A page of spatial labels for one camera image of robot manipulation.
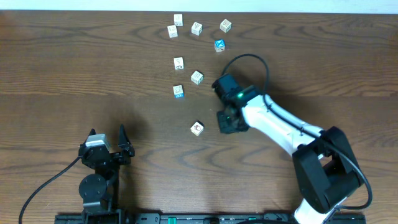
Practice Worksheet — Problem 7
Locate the wooden block number three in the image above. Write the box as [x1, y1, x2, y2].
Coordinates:
[191, 22, 203, 35]

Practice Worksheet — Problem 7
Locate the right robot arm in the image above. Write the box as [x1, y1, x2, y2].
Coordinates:
[213, 85, 364, 223]

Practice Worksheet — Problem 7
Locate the wooden block yellow side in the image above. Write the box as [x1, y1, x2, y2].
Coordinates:
[174, 57, 184, 70]

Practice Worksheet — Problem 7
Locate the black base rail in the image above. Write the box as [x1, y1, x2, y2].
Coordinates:
[54, 212, 368, 224]

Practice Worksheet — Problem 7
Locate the wooden block far right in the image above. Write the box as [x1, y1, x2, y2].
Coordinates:
[220, 19, 232, 33]

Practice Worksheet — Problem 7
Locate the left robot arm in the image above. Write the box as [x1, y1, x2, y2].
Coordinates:
[78, 125, 135, 223]

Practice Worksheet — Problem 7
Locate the wooden block teal side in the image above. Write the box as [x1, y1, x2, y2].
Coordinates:
[191, 70, 204, 85]

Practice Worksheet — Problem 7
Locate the wooden block red picture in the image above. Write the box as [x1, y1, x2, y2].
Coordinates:
[190, 121, 204, 136]

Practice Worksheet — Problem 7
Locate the wooden block blue side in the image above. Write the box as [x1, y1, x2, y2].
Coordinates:
[173, 85, 184, 98]

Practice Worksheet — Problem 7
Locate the blue top wooden block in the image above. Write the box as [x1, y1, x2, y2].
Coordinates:
[215, 39, 226, 53]

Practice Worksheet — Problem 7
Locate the wooden block red side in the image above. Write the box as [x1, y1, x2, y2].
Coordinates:
[167, 25, 178, 38]

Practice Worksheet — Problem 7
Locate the wooden block top back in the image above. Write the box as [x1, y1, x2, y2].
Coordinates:
[174, 14, 183, 27]

